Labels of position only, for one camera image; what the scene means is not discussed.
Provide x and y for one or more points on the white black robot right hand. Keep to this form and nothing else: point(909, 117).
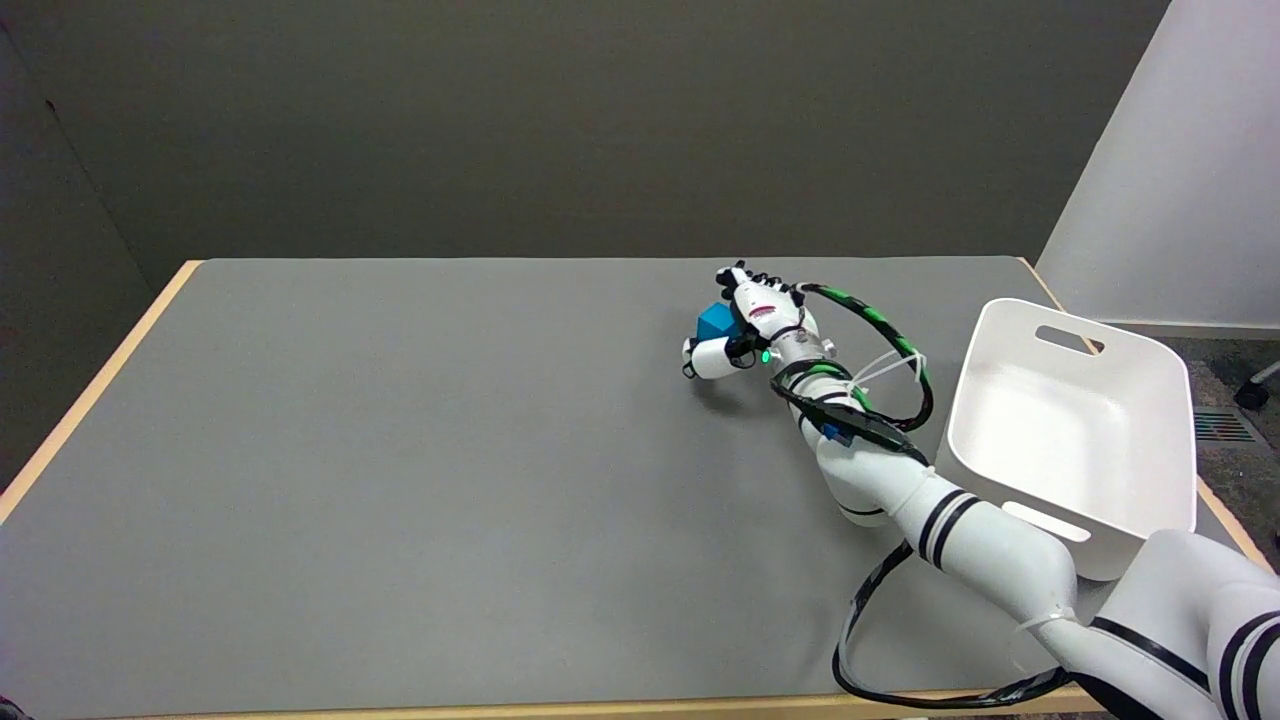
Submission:
point(765, 305)

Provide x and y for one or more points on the blue wooden cube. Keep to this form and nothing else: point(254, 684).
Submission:
point(713, 322)

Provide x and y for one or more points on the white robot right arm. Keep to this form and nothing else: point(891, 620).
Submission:
point(1000, 550)

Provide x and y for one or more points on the white plastic bin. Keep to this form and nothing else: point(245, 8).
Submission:
point(1080, 430)

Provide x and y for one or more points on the metal floor vent grille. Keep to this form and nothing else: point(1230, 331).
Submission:
point(1224, 427)

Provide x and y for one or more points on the black chair caster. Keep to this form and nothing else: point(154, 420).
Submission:
point(1255, 388)

